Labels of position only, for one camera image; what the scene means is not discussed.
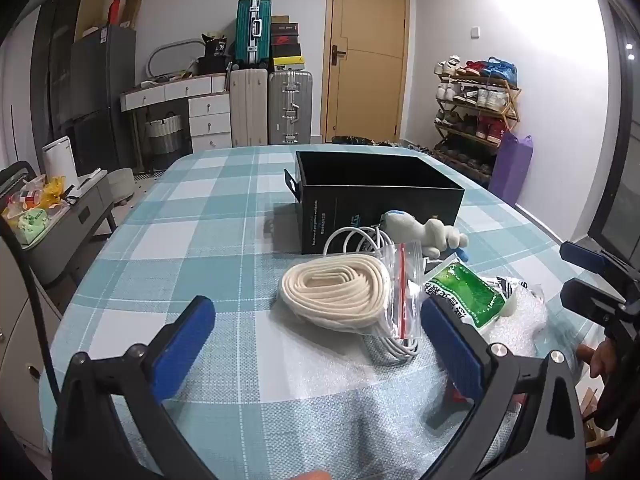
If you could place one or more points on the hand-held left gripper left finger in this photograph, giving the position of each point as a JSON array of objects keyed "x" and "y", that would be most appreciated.
[{"x": 182, "y": 345}]

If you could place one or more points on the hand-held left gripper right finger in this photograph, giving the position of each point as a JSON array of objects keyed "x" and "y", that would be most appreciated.
[{"x": 452, "y": 345}]

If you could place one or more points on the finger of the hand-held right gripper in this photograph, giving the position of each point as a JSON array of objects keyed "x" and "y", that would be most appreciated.
[
  {"x": 582, "y": 255},
  {"x": 587, "y": 300}
]

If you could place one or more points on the zip bag with cream band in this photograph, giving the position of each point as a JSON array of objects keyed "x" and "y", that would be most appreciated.
[{"x": 325, "y": 285}]

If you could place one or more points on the black cardboard box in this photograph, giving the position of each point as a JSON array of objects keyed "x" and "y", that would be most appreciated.
[{"x": 340, "y": 210}]

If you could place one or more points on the person's right hand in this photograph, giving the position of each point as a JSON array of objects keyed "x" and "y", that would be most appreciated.
[{"x": 597, "y": 360}]

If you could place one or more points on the cardboard box under table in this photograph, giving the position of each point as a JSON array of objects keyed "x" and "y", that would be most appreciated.
[{"x": 590, "y": 400}]

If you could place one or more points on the glass sliding door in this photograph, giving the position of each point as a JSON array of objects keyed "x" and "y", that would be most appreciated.
[{"x": 617, "y": 200}]

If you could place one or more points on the bubble wrap sheet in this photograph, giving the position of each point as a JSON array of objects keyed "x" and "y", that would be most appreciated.
[{"x": 520, "y": 327}]

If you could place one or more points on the purple bag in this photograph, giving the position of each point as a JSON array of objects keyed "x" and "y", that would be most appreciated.
[{"x": 510, "y": 170}]

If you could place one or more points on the white plush toy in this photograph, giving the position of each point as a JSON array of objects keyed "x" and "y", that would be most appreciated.
[{"x": 405, "y": 225}]

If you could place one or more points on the white drawer cabinet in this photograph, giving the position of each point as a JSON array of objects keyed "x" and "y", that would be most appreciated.
[{"x": 20, "y": 350}]

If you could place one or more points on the grey side cabinet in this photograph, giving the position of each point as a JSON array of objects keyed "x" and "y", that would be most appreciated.
[{"x": 75, "y": 217}]

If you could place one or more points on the round white stool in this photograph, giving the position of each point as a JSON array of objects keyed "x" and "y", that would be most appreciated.
[{"x": 120, "y": 180}]

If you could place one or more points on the wooden shoe rack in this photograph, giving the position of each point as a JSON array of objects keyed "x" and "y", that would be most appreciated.
[{"x": 511, "y": 91}]

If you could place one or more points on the rows of shoes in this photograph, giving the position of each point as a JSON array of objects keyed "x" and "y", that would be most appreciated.
[{"x": 480, "y": 97}]

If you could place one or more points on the yellow plastic bag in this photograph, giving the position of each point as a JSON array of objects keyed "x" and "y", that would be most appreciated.
[{"x": 54, "y": 192}]

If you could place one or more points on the blue bag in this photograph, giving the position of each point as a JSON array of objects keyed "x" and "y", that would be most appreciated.
[{"x": 502, "y": 67}]

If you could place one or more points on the white woven basket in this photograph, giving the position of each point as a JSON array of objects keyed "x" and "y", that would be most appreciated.
[{"x": 165, "y": 132}]

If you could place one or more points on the white air purifier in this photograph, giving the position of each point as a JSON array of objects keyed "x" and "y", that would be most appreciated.
[{"x": 60, "y": 160}]

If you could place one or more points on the white desk with drawers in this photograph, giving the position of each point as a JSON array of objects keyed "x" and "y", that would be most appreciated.
[{"x": 210, "y": 110}]

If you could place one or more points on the black chair back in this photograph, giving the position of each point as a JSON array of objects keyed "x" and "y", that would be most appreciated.
[{"x": 15, "y": 175}]

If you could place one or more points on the beige suitcase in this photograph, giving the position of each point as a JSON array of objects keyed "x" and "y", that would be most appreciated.
[{"x": 249, "y": 110}]

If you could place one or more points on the silver suitcase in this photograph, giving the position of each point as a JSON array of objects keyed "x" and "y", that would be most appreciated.
[{"x": 290, "y": 105}]

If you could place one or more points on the wooden door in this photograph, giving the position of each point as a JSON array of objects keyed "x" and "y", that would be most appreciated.
[{"x": 370, "y": 85}]

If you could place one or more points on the black refrigerator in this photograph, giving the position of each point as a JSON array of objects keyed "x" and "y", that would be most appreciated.
[{"x": 100, "y": 70}]

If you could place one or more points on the white oval hoop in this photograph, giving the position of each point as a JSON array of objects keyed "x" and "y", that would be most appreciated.
[{"x": 160, "y": 48}]

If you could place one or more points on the black paper bag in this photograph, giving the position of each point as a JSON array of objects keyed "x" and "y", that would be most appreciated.
[{"x": 216, "y": 46}]

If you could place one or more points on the yellow and white shoe box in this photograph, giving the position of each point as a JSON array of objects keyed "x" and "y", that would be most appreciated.
[{"x": 289, "y": 63}]

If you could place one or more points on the plain black shoe box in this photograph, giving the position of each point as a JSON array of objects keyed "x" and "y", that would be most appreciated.
[{"x": 287, "y": 50}]

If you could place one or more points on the dark tall cabinet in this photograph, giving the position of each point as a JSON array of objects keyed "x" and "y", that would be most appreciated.
[{"x": 52, "y": 60}]

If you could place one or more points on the teal suitcase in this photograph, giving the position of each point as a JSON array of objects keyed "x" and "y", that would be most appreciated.
[{"x": 247, "y": 35}]

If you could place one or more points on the black shoe box red logo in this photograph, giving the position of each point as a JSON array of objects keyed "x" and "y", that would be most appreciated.
[{"x": 285, "y": 39}]

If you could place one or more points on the black shoe box white label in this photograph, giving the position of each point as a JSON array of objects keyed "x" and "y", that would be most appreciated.
[{"x": 285, "y": 29}]

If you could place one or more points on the brown cardboard box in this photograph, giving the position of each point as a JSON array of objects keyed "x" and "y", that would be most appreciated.
[{"x": 132, "y": 12}]

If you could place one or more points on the brown topped shoe box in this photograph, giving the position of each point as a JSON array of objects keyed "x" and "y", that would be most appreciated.
[{"x": 285, "y": 19}]

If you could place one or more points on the tall flat cardboard box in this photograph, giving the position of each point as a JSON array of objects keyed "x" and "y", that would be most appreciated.
[{"x": 92, "y": 5}]

